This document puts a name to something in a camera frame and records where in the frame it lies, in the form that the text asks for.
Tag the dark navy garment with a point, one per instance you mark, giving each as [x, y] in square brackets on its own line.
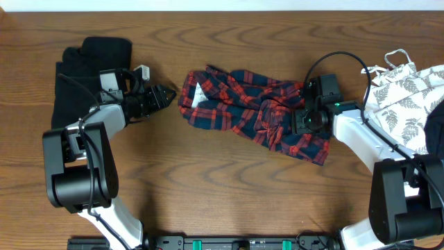
[434, 131]

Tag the red navy plaid shirt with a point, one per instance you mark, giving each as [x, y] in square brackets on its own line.
[252, 106]

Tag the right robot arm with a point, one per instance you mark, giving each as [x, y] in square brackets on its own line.
[406, 197]

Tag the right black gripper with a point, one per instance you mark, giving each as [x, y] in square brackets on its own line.
[298, 126]

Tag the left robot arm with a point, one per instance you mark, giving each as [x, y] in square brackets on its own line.
[80, 171]

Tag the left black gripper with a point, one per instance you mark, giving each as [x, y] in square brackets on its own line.
[155, 98]

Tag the white fern print cloth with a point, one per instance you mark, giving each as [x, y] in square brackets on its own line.
[401, 98]

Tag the black folded garment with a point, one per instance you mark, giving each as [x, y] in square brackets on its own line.
[79, 80]

